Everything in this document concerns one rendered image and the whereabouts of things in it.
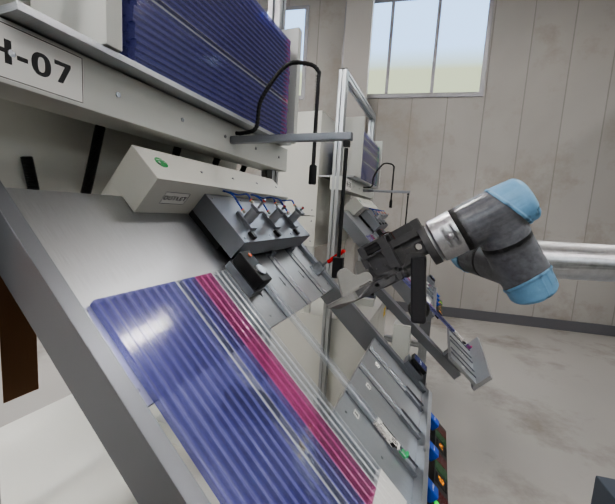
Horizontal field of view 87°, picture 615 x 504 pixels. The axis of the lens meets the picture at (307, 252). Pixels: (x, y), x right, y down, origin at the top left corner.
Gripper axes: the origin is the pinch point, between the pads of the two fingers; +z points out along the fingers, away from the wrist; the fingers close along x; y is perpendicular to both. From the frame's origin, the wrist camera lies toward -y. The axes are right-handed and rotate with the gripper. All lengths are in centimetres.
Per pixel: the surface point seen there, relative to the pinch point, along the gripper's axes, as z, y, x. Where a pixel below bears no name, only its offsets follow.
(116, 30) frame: 1, 47, 26
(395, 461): 3.8, -29.7, 2.7
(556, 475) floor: -11, -130, -121
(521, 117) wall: -150, 65, -383
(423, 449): 1.0, -33.7, -5.4
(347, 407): 6.8, -17.5, 4.1
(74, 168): 27, 44, 19
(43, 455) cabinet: 72, -1, 19
